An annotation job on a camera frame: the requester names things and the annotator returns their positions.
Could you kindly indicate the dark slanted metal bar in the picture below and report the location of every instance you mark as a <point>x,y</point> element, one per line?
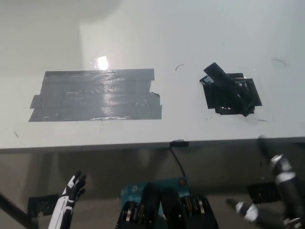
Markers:
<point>16,210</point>

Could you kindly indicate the black tape patch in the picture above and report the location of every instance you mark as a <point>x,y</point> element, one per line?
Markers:
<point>255,96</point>

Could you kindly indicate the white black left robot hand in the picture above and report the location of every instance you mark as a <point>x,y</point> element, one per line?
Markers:
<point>64,205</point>

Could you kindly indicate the black teal robot torso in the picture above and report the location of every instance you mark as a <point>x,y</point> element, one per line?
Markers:
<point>166,205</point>

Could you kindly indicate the grey duct tape patch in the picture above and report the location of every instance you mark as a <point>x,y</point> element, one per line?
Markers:
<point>95,95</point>

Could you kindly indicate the black stapler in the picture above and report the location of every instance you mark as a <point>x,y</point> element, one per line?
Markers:
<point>230,89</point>

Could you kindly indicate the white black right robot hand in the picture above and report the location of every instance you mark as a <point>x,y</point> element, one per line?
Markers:
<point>289,190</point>

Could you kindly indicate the black desk edge clip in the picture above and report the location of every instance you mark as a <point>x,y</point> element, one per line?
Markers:
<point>179,143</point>

